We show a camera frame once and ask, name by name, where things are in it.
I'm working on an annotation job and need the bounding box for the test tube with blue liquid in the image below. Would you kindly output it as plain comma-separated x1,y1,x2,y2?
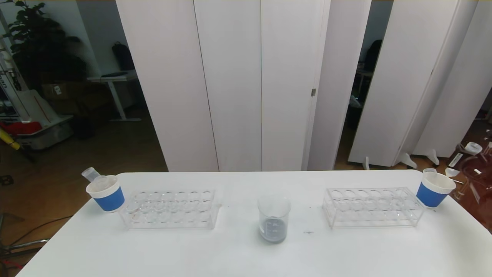
94,176,112,192

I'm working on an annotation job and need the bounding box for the test tube with pale liquid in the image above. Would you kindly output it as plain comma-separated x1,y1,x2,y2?
445,142,484,178

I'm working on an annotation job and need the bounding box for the clear glass beaker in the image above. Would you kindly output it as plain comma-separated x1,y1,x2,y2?
257,195,291,244

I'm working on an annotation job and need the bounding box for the clear plastic test tube rack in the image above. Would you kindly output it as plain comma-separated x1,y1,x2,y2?
119,189,222,230
322,187,426,229

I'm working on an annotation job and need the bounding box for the white folding partition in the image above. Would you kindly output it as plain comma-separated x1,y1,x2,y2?
116,0,372,173
348,0,492,170

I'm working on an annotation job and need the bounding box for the black backpack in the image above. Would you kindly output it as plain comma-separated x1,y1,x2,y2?
112,42,136,72

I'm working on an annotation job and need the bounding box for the white standing desk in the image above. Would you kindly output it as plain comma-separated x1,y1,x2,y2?
88,71,142,123

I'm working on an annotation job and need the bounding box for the blue white paper cup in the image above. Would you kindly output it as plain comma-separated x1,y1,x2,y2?
416,172,456,209
86,175,126,213

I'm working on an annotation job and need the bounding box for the black office chair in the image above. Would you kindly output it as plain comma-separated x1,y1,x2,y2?
363,40,383,72

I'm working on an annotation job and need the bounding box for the brown cardboard box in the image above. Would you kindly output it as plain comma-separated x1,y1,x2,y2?
42,83,79,103

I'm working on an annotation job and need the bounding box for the white machine base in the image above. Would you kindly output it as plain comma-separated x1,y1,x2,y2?
0,35,74,151

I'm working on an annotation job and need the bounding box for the red box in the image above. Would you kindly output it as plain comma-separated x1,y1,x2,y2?
0,122,43,137

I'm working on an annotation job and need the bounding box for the dark green potted plant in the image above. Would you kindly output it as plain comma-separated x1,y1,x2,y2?
2,0,88,93

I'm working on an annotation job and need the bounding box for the yellow handled tool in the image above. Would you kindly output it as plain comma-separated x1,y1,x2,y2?
0,128,22,151

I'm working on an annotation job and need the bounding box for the metal chair frame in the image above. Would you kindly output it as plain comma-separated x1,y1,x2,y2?
0,214,50,272

